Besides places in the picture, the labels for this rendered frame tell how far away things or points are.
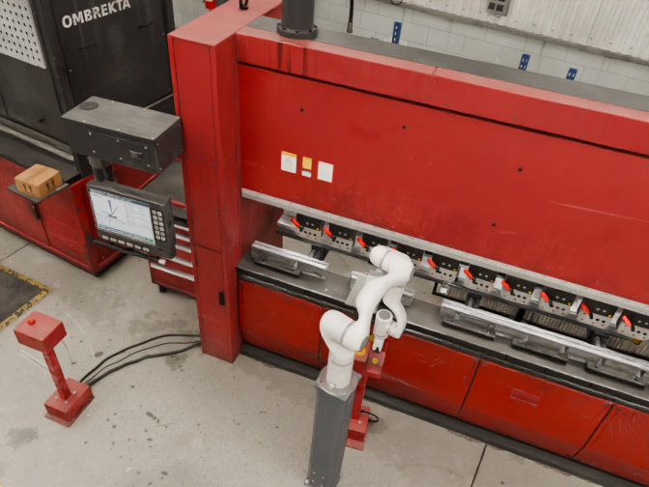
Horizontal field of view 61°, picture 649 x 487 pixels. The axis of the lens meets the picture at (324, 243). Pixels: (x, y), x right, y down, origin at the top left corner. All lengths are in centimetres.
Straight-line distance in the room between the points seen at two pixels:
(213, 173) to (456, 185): 125
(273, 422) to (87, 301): 181
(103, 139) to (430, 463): 268
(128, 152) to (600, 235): 223
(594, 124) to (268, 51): 147
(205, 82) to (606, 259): 208
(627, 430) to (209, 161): 274
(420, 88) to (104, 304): 305
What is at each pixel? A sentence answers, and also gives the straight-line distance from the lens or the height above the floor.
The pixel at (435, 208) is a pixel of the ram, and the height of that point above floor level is 162.
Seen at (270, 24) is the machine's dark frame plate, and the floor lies 230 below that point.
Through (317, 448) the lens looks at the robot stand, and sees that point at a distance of 321.
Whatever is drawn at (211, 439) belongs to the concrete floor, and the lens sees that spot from 377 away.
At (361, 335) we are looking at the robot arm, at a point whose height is 141.
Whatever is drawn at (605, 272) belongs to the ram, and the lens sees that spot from 299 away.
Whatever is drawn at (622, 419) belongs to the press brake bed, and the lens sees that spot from 359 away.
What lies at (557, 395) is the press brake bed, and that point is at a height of 68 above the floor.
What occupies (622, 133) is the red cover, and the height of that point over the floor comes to 223.
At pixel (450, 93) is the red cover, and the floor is 224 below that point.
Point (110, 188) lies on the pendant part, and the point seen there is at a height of 160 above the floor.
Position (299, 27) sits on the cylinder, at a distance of 276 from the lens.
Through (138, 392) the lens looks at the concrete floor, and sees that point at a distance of 404.
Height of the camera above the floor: 324
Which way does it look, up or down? 40 degrees down
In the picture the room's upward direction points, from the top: 5 degrees clockwise
